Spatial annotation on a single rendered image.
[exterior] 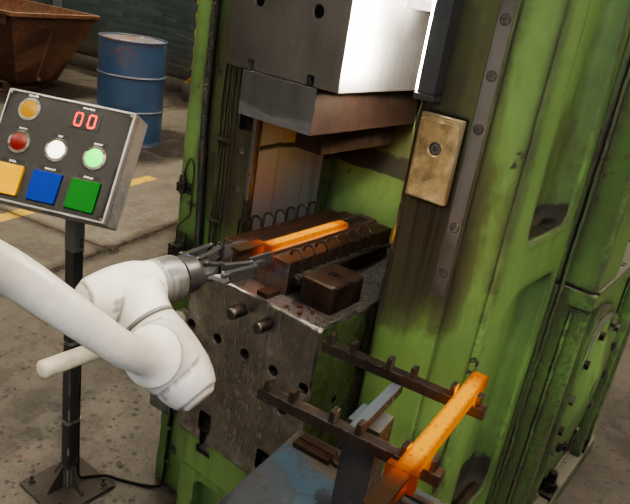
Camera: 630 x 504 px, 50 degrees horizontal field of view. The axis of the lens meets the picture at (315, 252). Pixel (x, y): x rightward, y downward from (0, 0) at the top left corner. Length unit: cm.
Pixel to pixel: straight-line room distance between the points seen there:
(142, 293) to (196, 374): 17
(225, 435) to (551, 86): 105
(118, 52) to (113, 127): 426
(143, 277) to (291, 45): 54
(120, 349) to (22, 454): 147
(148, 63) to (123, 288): 487
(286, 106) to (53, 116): 64
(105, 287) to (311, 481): 53
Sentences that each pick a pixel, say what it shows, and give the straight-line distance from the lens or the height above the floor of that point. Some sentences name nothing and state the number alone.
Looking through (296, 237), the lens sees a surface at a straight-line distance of 156.
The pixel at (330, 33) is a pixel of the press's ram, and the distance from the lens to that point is 133.
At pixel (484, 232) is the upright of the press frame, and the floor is 116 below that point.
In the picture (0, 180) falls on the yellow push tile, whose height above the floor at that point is 100.
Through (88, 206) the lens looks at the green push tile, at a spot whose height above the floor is 99.
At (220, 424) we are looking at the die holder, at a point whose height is 55.
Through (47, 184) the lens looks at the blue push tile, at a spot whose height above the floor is 102.
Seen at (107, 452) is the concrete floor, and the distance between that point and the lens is 246.
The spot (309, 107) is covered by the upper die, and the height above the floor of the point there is 133.
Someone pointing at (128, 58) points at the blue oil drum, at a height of 75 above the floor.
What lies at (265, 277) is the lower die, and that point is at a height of 93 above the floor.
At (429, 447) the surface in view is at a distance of 103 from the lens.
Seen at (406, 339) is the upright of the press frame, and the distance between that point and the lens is 150.
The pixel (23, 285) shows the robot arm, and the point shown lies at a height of 113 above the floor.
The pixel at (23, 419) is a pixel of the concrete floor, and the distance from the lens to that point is 263.
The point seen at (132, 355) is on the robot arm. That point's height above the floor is 100.
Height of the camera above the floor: 155
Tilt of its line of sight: 22 degrees down
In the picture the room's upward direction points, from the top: 9 degrees clockwise
